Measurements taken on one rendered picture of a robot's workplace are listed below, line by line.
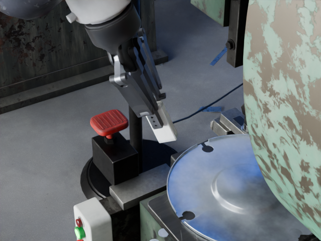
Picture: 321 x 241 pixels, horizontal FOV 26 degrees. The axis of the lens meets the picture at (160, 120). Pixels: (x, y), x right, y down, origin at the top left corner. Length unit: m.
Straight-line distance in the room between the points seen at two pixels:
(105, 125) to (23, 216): 0.96
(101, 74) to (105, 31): 1.93
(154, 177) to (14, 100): 1.38
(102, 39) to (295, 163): 0.42
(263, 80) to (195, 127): 2.04
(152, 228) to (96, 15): 0.59
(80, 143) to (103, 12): 1.67
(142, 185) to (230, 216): 0.31
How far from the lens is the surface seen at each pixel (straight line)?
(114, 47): 0.95
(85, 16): 0.93
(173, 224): 1.18
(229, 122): 1.44
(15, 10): 0.87
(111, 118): 1.43
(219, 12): 1.14
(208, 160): 1.29
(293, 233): 1.18
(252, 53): 0.59
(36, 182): 2.43
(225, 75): 2.92
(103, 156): 1.44
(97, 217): 1.41
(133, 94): 0.98
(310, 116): 0.55
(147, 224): 1.41
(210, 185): 1.24
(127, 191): 1.43
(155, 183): 1.45
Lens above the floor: 1.63
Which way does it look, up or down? 38 degrees down
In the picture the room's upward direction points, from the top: straight up
